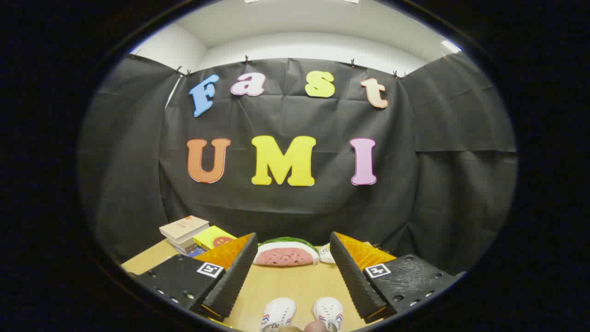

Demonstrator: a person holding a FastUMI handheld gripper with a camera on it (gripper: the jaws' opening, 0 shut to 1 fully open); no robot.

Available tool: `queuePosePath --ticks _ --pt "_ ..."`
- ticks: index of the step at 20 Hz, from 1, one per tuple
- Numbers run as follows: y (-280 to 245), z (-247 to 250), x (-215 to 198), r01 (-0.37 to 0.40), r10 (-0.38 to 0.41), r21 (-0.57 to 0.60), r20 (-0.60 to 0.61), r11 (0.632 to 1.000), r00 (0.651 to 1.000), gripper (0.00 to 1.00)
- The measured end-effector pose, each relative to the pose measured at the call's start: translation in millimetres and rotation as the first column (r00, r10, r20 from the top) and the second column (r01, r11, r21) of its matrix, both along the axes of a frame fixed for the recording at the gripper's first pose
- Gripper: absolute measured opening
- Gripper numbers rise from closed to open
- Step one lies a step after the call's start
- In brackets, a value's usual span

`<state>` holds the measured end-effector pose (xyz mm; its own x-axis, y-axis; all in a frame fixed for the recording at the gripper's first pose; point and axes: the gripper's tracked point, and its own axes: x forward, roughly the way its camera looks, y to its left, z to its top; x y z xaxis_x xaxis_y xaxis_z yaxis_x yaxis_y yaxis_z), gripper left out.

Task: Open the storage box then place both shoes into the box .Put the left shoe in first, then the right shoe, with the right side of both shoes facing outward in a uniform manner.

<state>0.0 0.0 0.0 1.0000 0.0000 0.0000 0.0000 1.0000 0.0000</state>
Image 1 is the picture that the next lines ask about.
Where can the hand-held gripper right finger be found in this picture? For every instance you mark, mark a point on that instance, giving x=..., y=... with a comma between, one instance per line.
x=352, y=276

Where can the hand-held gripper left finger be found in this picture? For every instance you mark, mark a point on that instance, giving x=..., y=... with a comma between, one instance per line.
x=237, y=276

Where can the white striped canvas shoe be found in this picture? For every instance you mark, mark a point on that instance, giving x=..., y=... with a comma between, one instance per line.
x=328, y=309
x=279, y=311

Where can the white plush toy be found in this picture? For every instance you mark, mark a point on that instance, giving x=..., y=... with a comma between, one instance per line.
x=325, y=253

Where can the yellow book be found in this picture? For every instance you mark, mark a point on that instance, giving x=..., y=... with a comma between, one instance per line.
x=214, y=237

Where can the watermelon slice plush toy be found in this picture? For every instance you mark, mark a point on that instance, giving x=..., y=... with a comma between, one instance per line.
x=286, y=256

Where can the grey white book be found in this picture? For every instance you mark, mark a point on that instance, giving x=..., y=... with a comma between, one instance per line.
x=186, y=244

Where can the row of black clips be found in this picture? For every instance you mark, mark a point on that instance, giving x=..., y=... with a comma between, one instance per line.
x=246, y=59

